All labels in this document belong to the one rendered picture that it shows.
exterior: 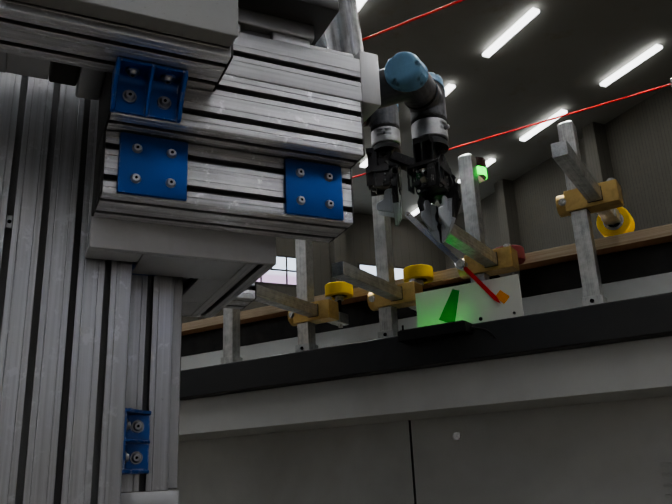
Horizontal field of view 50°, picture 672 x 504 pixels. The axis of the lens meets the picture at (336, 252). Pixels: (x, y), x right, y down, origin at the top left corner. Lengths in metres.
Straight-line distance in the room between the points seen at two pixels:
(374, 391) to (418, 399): 0.12
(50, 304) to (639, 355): 1.13
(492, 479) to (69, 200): 1.24
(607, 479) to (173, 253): 1.16
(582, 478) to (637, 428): 0.17
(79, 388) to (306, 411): 0.97
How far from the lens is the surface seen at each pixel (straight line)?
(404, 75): 1.41
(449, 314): 1.71
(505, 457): 1.88
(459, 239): 1.49
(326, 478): 2.11
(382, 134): 1.83
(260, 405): 2.00
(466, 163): 1.81
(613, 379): 1.61
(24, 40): 0.95
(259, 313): 2.24
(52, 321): 1.05
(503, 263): 1.69
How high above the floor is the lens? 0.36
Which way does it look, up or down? 18 degrees up
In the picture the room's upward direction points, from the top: 3 degrees counter-clockwise
